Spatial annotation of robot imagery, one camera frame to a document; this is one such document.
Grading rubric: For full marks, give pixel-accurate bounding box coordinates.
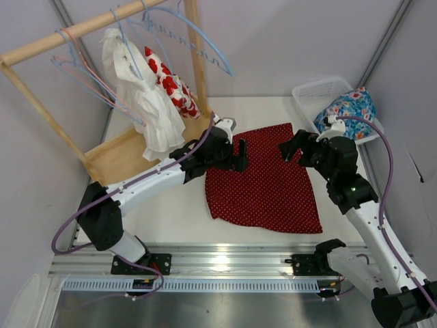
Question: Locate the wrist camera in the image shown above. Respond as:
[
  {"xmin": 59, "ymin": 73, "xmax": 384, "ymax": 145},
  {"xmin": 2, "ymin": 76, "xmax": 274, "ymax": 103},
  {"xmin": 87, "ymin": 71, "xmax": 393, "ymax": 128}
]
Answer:
[
  {"xmin": 214, "ymin": 118, "xmax": 236, "ymax": 132},
  {"xmin": 316, "ymin": 115, "xmax": 346, "ymax": 142}
]

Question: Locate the red polka dot skirt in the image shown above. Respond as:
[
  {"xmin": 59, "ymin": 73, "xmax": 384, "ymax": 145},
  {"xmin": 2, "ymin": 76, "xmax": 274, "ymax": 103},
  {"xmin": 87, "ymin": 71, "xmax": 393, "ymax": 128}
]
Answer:
[{"xmin": 205, "ymin": 123, "xmax": 323, "ymax": 234}]

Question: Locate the blue hanger holding dress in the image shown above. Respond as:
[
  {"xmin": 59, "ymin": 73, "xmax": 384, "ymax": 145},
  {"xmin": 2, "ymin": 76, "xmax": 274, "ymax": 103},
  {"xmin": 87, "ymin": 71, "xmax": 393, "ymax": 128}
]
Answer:
[{"xmin": 109, "ymin": 8, "xmax": 143, "ymax": 79}]

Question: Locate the red white floral garment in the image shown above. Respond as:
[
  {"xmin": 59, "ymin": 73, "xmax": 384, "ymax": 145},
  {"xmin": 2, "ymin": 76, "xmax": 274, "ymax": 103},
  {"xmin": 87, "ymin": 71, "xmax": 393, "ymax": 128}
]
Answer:
[{"xmin": 144, "ymin": 46, "xmax": 200, "ymax": 119}]

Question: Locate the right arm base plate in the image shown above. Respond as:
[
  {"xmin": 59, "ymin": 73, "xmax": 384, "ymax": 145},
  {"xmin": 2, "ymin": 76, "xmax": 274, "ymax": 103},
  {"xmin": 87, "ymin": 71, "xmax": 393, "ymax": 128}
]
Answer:
[{"xmin": 284, "ymin": 254, "xmax": 322, "ymax": 276}]

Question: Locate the aluminium mounting rail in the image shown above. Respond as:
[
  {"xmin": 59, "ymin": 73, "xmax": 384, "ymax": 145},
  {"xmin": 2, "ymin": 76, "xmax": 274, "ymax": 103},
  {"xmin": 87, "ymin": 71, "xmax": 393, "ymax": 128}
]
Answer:
[{"xmin": 48, "ymin": 243, "xmax": 315, "ymax": 279}]

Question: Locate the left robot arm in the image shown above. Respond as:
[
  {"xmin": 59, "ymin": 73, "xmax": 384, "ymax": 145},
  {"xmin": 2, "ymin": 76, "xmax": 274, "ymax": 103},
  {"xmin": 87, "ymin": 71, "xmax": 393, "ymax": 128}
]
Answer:
[{"xmin": 76, "ymin": 126, "xmax": 249, "ymax": 262}]

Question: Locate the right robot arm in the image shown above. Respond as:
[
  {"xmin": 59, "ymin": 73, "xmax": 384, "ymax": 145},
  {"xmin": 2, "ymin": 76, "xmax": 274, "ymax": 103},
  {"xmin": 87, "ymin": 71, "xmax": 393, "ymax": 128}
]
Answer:
[{"xmin": 279, "ymin": 130, "xmax": 436, "ymax": 327}]

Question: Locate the wooden clothes rack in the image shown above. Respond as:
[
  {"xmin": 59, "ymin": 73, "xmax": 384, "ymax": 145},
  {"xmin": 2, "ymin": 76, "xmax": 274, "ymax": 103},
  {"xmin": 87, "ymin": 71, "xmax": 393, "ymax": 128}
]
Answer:
[{"xmin": 1, "ymin": 1, "xmax": 213, "ymax": 185}]

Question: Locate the white hanging dress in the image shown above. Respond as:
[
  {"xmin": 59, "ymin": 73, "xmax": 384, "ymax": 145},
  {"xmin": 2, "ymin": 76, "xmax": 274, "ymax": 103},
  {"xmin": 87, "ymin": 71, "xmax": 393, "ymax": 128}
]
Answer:
[{"xmin": 102, "ymin": 28, "xmax": 185, "ymax": 161}]

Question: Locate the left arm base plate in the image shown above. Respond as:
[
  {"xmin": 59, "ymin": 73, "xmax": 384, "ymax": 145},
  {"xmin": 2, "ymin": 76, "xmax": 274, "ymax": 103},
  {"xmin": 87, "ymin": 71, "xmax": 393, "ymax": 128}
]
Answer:
[{"xmin": 111, "ymin": 254, "xmax": 172, "ymax": 275}]

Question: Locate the blue floral garment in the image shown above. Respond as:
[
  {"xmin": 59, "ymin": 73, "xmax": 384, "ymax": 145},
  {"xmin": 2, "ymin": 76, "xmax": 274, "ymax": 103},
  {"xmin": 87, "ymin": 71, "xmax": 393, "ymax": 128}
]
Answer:
[{"xmin": 313, "ymin": 87, "xmax": 377, "ymax": 141}]

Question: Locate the white plastic basket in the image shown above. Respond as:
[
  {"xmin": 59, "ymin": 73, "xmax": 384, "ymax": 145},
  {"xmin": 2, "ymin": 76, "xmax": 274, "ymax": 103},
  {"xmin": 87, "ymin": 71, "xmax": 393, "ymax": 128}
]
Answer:
[{"xmin": 292, "ymin": 77, "xmax": 384, "ymax": 145}]

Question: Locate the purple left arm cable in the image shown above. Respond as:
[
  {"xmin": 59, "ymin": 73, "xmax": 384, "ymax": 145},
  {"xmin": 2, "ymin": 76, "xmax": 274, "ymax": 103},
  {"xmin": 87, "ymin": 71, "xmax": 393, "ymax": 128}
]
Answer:
[{"xmin": 51, "ymin": 111, "xmax": 218, "ymax": 303}]

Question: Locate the thin blue wire hanger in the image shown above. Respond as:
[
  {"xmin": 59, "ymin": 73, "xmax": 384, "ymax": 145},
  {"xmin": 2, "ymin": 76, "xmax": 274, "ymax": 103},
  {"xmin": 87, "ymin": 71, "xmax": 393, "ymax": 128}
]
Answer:
[{"xmin": 51, "ymin": 29, "xmax": 146, "ymax": 126}]

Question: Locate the pink wire hanger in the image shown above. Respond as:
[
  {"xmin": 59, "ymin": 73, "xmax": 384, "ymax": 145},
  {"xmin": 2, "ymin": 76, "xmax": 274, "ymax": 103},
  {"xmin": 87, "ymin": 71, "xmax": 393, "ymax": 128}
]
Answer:
[{"xmin": 59, "ymin": 27, "xmax": 147, "ymax": 126}]

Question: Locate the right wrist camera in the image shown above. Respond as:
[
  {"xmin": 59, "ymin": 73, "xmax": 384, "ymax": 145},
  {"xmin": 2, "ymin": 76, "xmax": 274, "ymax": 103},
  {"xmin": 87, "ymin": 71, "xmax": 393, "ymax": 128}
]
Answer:
[{"xmin": 316, "ymin": 115, "xmax": 346, "ymax": 142}]

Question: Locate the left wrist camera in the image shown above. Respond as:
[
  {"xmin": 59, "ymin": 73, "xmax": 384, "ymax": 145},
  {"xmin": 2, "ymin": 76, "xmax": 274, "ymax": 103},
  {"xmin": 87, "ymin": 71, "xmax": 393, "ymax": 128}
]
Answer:
[{"xmin": 214, "ymin": 118, "xmax": 236, "ymax": 132}]

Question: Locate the white slotted cable duct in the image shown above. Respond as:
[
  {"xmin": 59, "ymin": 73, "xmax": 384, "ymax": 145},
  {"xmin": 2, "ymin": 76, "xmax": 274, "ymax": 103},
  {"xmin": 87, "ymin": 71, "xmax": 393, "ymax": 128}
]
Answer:
[{"xmin": 62, "ymin": 278, "xmax": 339, "ymax": 293}]

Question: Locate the wide blue plastic hanger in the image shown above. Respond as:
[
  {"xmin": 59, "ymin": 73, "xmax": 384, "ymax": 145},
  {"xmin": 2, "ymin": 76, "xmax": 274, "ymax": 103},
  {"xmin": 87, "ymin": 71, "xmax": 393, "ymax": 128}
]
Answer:
[{"xmin": 126, "ymin": 1, "xmax": 234, "ymax": 77}]

